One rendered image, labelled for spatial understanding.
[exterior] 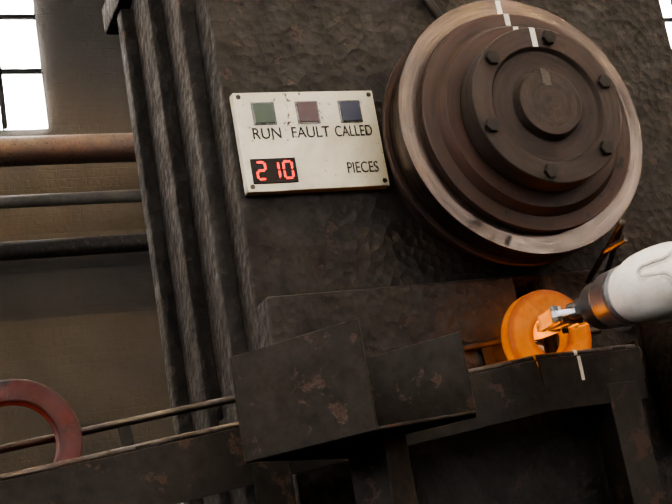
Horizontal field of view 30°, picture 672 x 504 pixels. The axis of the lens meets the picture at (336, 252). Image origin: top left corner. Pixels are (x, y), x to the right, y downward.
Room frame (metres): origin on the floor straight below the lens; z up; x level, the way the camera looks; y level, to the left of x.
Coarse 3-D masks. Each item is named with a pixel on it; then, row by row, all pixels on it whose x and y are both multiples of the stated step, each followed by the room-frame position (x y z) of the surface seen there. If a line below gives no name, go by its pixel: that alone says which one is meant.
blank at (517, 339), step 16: (512, 304) 2.05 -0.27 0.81; (528, 304) 2.04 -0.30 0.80; (544, 304) 2.05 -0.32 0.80; (560, 304) 2.06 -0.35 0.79; (512, 320) 2.02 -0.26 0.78; (528, 320) 2.04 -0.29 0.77; (512, 336) 2.02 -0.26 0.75; (528, 336) 2.03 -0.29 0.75; (560, 336) 2.09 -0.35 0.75; (576, 336) 2.07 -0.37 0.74; (512, 352) 2.03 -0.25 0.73; (528, 352) 2.03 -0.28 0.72
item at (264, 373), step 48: (336, 336) 1.52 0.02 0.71; (240, 384) 1.60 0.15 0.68; (288, 384) 1.56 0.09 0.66; (336, 384) 1.52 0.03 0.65; (384, 384) 1.79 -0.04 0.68; (432, 384) 1.75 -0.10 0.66; (240, 432) 1.61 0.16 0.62; (288, 432) 1.57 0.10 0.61; (336, 432) 1.53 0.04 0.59; (384, 432) 1.65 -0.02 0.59; (384, 480) 1.64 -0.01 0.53
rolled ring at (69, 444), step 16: (0, 384) 1.71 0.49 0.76; (16, 384) 1.72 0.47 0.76; (32, 384) 1.73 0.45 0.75; (0, 400) 1.71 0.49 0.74; (16, 400) 1.72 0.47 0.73; (32, 400) 1.73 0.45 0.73; (48, 400) 1.74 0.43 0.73; (64, 400) 1.75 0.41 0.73; (48, 416) 1.74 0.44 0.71; (64, 416) 1.75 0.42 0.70; (64, 432) 1.75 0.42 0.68; (80, 432) 1.75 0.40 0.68; (64, 448) 1.74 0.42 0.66; (80, 448) 1.75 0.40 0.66
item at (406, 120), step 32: (448, 32) 2.01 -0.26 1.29; (576, 32) 2.11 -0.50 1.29; (416, 64) 1.98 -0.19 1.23; (608, 64) 2.13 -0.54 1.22; (416, 96) 1.97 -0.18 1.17; (416, 128) 1.97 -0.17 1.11; (416, 160) 1.96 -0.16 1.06; (640, 160) 2.13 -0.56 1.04; (416, 192) 2.02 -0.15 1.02; (448, 192) 1.98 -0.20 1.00; (448, 224) 2.03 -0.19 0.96; (480, 224) 2.00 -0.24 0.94; (608, 224) 2.10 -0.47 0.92; (512, 256) 2.08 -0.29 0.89; (544, 256) 2.11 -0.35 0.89
